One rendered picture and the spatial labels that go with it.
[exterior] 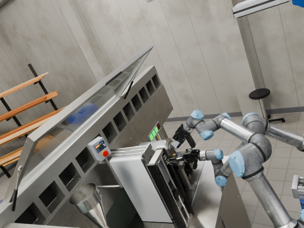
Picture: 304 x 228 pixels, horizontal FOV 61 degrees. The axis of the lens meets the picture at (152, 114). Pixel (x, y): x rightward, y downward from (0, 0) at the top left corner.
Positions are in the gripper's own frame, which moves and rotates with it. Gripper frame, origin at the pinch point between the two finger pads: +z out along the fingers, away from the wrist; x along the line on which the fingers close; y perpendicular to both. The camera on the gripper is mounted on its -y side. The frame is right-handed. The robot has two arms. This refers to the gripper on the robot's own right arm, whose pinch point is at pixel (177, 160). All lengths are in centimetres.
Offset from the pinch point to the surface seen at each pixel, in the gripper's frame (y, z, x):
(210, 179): -19.0, -20.3, 1.1
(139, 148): 34.6, 3.5, 30.2
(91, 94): 85, -11, 61
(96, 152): 58, 0, 65
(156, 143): 22.1, 5.4, 7.7
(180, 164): 4.7, -8.3, 11.7
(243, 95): -62, -12, -229
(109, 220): 0, 30, 57
